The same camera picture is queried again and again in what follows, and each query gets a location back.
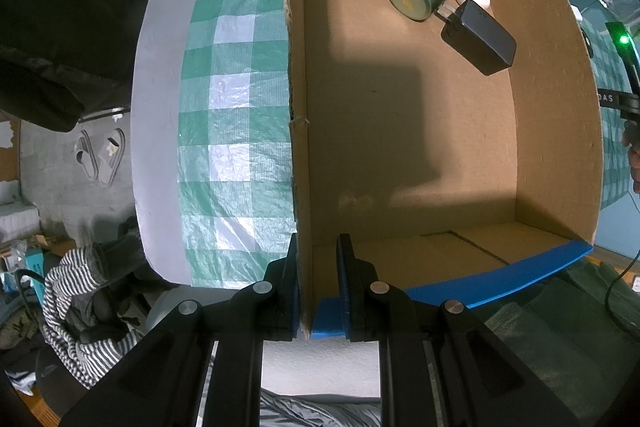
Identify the white box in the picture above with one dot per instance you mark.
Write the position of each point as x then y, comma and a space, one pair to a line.
17, 222

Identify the dark grey rectangular device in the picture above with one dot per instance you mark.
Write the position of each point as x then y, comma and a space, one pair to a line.
480, 38

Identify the grey slipper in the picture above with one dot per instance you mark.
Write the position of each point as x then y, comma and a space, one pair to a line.
86, 157
111, 154

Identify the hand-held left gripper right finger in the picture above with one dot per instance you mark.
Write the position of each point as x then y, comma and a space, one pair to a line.
345, 287

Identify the striped cloth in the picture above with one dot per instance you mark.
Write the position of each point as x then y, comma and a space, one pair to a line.
70, 307

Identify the black hanging cloth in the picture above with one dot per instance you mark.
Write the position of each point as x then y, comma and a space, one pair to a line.
60, 7

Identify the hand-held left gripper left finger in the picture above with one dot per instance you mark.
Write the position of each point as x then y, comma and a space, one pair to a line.
292, 292

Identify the large-check green tablecloth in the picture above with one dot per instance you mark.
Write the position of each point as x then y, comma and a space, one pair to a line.
230, 107

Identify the brown cardboard sheet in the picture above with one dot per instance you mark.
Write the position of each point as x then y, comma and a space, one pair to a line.
7, 152

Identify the teal box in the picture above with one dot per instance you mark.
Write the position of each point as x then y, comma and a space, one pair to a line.
30, 263

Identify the person's right hand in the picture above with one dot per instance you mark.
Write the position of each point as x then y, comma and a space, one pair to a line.
633, 157

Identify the blue cardboard box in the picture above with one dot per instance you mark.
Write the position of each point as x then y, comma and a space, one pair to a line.
400, 132

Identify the dark green cloth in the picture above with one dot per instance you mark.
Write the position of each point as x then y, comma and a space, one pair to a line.
550, 332

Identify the grey bedding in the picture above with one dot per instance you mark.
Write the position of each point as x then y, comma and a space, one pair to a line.
320, 409

